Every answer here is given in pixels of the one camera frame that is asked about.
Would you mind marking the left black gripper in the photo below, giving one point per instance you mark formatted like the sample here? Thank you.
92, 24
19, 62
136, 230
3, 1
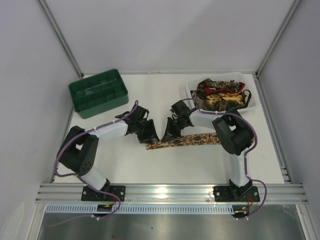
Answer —
144, 128

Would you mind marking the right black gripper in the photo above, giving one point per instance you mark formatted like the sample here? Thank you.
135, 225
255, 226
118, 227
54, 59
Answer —
174, 125

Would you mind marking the floral patterned tie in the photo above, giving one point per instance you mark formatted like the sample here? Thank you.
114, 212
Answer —
187, 140

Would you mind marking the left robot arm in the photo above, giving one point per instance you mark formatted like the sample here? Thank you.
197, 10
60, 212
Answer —
79, 148

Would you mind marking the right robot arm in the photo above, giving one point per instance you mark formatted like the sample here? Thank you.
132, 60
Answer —
235, 134

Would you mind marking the pile of ties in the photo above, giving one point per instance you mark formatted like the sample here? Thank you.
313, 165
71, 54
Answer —
221, 96

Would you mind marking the green compartment tray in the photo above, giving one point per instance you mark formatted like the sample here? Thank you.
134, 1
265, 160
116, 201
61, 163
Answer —
98, 93

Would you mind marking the white plastic basket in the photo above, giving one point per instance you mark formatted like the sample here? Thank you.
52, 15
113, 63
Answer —
193, 81

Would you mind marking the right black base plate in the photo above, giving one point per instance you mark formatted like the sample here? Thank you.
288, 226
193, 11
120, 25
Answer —
227, 193

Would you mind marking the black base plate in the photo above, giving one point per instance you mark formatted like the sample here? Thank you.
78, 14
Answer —
227, 193
90, 195

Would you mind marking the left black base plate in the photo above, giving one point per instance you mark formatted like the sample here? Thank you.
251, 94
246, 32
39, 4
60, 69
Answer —
90, 195

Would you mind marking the white slotted cable duct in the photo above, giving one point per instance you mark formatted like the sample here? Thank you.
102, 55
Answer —
141, 209

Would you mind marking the aluminium mounting rail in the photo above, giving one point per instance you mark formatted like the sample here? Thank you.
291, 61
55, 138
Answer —
200, 194

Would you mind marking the left frame post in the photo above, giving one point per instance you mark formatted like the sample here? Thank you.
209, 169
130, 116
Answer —
45, 9

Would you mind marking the frame post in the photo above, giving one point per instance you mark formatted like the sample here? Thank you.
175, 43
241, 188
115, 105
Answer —
45, 9
279, 34

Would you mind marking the right frame post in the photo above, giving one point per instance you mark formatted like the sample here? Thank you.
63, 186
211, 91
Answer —
279, 34

